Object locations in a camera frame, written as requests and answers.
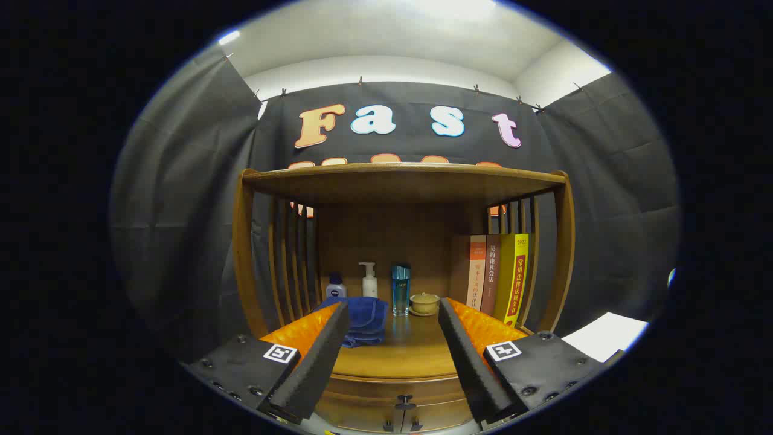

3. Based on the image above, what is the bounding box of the white pump bottle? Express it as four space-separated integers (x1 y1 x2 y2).
358 261 379 298

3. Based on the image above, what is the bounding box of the wooden drawer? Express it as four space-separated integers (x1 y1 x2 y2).
313 373 479 433

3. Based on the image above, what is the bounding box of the yellow book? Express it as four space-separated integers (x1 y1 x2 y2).
494 233 530 328

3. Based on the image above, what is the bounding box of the blue glass bottle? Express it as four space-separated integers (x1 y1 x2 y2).
391 263 412 317

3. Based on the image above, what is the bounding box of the brown book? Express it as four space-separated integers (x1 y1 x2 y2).
480 234 502 316

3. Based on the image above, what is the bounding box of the wooden cabinet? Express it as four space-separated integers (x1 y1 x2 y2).
233 162 576 433

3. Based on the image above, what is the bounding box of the pale yellow lidded teacup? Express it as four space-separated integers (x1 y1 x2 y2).
409 292 441 317

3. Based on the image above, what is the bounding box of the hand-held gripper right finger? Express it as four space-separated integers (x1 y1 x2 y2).
438 296 608 425

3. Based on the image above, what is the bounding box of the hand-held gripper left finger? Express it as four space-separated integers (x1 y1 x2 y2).
186 301 352 425

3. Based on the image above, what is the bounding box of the beige orange book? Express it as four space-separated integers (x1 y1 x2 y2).
450 234 487 312

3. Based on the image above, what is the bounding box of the blue folded towel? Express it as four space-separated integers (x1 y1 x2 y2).
314 296 390 348

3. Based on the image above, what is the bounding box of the wooden countertop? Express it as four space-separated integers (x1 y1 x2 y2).
257 299 535 381

